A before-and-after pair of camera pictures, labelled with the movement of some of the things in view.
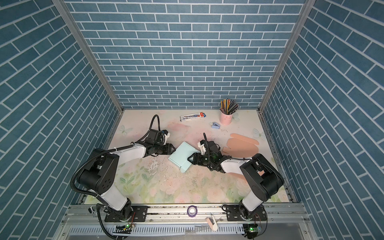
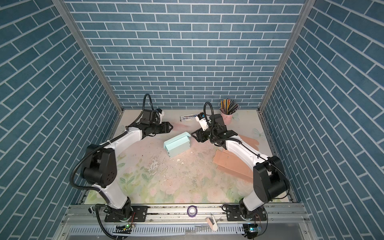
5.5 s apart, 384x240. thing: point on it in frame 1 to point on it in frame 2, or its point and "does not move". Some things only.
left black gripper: [168, 149] to [165, 127]
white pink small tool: [212, 222] does not move
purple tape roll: [192, 207] does not move
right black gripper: [195, 160] to [200, 136]
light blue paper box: [180, 156] to [177, 144]
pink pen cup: [225, 119] does not move
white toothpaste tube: [192, 116] does not move
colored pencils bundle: [228, 106] does not move
